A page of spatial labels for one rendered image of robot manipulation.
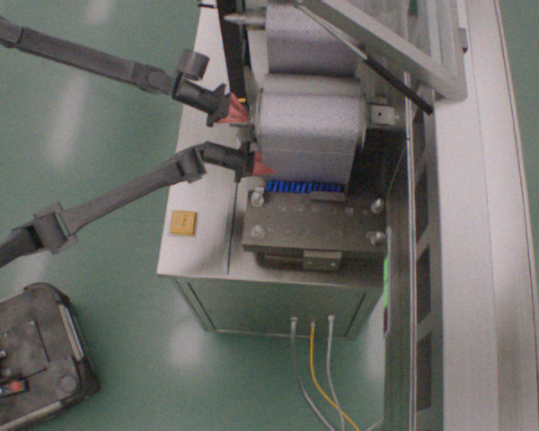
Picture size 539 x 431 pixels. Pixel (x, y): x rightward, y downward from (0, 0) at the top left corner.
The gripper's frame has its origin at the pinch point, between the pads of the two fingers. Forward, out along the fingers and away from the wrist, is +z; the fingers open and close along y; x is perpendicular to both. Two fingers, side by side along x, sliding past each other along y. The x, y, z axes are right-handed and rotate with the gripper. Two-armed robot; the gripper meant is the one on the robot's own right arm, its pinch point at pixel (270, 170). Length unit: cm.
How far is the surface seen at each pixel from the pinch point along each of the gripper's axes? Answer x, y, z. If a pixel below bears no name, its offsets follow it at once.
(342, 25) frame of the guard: 71, 13, -23
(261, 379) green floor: -97, 44, 48
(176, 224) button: -26.9, 11.3, -16.7
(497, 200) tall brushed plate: 55, 22, 25
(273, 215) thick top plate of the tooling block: -3.9, 11.0, 3.5
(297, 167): 6.1, 0.3, 4.9
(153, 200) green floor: -125, -36, -3
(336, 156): 17.0, 0.4, 10.0
